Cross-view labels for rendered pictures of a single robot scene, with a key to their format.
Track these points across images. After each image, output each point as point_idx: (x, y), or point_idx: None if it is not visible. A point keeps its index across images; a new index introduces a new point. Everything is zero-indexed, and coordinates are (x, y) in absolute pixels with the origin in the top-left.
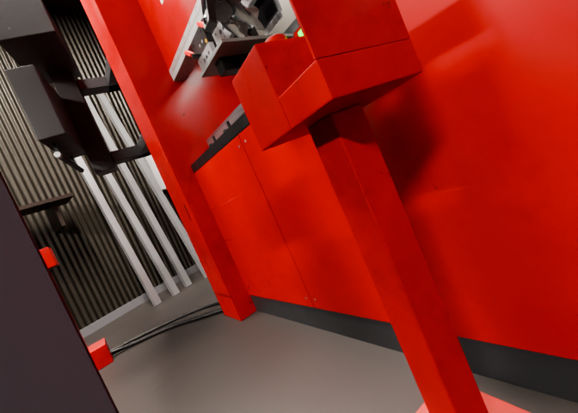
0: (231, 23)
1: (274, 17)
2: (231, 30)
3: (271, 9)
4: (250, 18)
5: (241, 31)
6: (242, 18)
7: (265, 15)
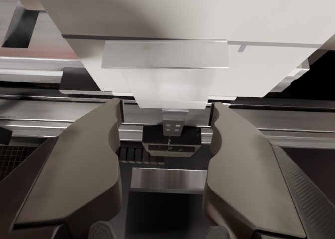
0: (231, 210)
1: (162, 188)
2: (285, 183)
3: (151, 213)
4: (70, 127)
5: (219, 146)
6: (102, 160)
7: (191, 219)
